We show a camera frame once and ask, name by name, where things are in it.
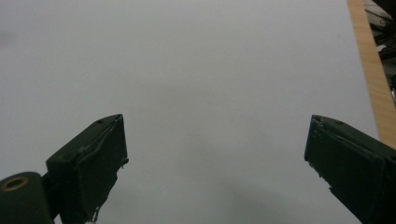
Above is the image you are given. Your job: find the dark clutter beyond table edge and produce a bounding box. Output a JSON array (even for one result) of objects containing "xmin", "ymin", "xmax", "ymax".
[{"xmin": 362, "ymin": 0, "xmax": 396, "ymax": 108}]

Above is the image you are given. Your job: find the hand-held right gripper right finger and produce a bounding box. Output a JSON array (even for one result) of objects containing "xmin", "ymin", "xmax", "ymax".
[{"xmin": 304, "ymin": 114, "xmax": 396, "ymax": 224}]

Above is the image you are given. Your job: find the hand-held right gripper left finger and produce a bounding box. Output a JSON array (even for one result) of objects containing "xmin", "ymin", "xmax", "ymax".
[{"xmin": 41, "ymin": 113, "xmax": 130, "ymax": 224}]

